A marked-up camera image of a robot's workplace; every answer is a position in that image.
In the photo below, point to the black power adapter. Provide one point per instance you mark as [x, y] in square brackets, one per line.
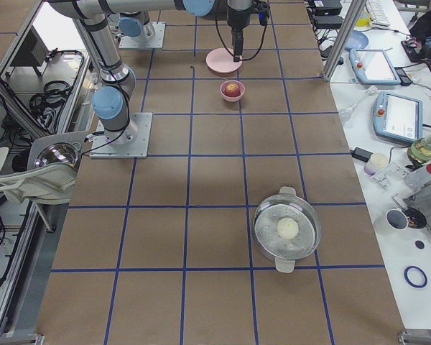
[361, 154]

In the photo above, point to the white steamed bun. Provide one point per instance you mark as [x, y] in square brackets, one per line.
[287, 228]

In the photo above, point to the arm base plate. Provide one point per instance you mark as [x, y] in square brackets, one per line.
[134, 142]
[138, 36]

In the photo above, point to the lavender candle jar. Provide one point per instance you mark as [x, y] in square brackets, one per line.
[376, 162]

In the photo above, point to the lower teach pendant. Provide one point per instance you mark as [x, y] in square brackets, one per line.
[397, 117]

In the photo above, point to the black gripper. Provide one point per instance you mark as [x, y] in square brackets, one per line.
[238, 19]

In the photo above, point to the white chair with steel bowl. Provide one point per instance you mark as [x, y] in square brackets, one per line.
[50, 184]

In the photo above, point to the pink plate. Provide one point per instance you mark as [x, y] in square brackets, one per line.
[221, 61]

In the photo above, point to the glass oil bottle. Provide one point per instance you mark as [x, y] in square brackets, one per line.
[419, 152]

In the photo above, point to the pink bowl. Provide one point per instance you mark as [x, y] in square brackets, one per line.
[228, 99]

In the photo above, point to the teach pendant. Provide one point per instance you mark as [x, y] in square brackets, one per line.
[397, 117]
[373, 67]

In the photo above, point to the white cup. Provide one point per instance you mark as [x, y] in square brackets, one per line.
[391, 221]

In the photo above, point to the red apple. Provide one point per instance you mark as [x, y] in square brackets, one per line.
[232, 90]

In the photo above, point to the upper teach pendant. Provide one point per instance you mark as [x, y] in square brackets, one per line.
[373, 67]

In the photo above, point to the light blue plate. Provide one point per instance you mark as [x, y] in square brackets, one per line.
[356, 40]

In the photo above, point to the steel steamer pot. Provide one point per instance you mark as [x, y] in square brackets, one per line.
[285, 252]

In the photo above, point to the aluminium frame post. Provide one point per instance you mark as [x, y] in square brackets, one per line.
[354, 10]

